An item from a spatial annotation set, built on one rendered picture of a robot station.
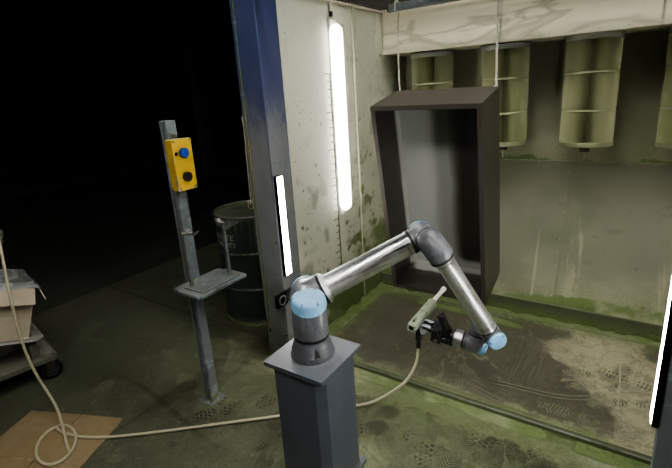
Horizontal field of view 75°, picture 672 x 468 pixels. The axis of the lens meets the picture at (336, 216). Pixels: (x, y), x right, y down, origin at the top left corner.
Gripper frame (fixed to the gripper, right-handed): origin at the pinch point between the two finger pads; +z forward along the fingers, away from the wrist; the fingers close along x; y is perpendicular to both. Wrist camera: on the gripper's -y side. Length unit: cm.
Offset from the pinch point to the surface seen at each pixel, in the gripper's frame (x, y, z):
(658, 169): 178, -58, -102
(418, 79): 150, -112, 69
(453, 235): 73, -21, 6
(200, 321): -57, 6, 107
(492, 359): 49, 46, -33
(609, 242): 145, -10, -83
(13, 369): -111, 53, 223
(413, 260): 75, 6, 33
